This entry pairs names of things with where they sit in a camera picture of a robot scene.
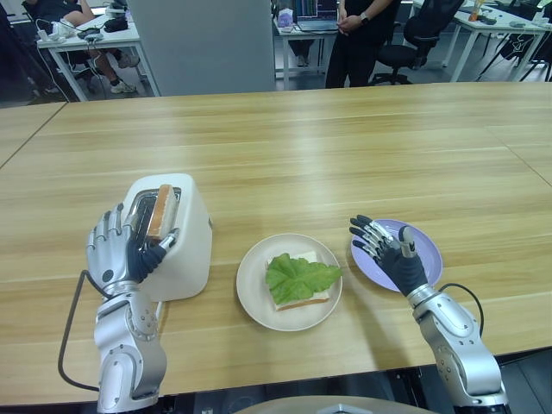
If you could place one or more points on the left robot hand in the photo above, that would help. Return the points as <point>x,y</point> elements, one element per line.
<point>105,259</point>

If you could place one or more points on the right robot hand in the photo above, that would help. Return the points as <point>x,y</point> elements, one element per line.
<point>405,267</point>

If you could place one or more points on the bread slice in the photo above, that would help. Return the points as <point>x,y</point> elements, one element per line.
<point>308,299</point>
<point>163,211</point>

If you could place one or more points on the purple plate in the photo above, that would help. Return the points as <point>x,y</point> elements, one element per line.
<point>424,254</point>

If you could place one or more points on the cream toaster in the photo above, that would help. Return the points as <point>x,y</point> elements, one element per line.
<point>187,241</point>

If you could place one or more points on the green lettuce leaf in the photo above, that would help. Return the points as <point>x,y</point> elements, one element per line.
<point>297,278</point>

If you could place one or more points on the cream plate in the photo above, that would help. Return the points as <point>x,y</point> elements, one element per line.
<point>254,297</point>

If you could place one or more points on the robot body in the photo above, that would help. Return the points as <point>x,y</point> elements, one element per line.
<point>340,407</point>

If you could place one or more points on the person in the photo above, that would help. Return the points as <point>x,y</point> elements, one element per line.
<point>358,47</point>
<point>75,19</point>

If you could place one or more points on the black office chair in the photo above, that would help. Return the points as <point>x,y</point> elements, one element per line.
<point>414,39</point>

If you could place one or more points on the laptop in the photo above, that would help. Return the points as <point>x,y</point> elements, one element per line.
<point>317,19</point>

